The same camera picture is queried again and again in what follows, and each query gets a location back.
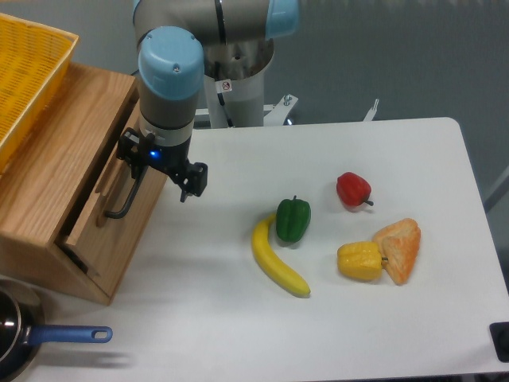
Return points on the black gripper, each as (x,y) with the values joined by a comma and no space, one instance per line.
(139,151)

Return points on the wooden top drawer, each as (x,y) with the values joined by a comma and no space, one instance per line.
(104,246)

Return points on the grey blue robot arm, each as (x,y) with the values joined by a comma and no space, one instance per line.
(188,49)

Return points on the wooden drawer cabinet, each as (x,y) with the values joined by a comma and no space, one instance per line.
(54,171)

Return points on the green toy bell pepper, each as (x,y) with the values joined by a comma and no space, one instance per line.
(292,219)

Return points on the yellow toy banana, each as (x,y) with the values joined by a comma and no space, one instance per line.
(278,271)

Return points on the red toy bell pepper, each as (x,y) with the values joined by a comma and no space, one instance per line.
(353,190)

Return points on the yellow toy bell pepper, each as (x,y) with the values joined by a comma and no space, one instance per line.
(360,260)

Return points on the yellow plastic basket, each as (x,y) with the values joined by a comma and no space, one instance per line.
(34,61)

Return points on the orange toy croissant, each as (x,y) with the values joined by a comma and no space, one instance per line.
(399,244)

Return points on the black corner device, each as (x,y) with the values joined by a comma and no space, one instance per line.
(499,334)

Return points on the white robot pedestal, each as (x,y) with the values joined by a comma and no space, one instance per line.
(234,87)

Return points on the blue handled frying pan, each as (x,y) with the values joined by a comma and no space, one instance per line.
(24,330)

